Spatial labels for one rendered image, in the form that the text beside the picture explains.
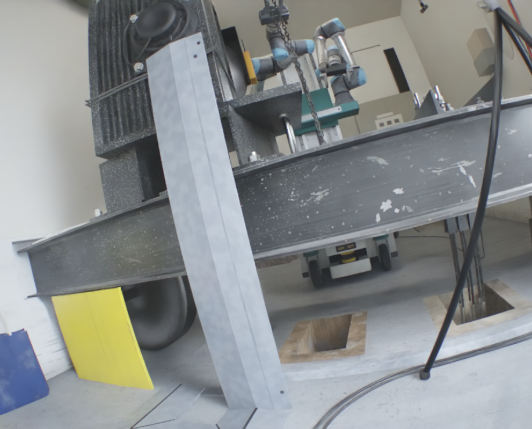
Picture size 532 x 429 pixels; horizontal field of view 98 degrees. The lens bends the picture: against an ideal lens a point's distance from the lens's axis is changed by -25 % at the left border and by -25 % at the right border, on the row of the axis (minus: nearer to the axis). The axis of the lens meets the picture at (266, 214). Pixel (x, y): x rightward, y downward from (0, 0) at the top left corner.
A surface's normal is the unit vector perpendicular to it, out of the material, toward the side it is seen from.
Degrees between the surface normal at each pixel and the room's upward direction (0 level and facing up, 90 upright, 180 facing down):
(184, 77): 90
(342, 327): 90
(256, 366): 90
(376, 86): 90
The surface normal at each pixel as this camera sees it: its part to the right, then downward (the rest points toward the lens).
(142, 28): -0.11, 0.00
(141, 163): 0.92, -0.23
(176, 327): -0.32, 0.06
